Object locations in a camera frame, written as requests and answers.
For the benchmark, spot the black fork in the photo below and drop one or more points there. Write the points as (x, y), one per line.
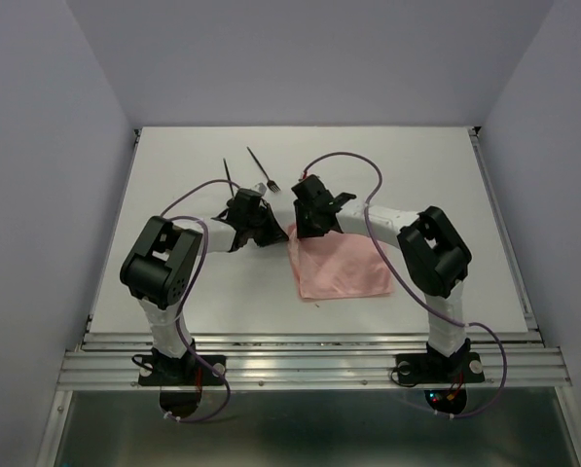
(271, 184)

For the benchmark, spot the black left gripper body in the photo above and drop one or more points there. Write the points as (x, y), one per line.
(262, 227)

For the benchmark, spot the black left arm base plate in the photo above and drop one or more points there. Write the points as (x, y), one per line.
(157, 370)

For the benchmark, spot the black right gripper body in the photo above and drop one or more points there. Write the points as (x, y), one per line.
(306, 224)

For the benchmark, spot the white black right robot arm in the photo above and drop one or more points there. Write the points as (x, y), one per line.
(434, 253)

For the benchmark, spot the black spoon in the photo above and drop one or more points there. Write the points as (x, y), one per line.
(229, 178)

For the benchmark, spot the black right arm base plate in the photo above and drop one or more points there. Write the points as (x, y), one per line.
(422, 368)

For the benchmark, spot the pink satin napkin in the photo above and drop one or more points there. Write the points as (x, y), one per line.
(337, 266)

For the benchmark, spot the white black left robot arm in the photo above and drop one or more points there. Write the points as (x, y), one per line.
(161, 266)

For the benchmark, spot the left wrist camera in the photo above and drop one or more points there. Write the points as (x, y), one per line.
(261, 188)

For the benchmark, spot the aluminium frame rail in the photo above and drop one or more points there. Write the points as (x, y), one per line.
(298, 362)

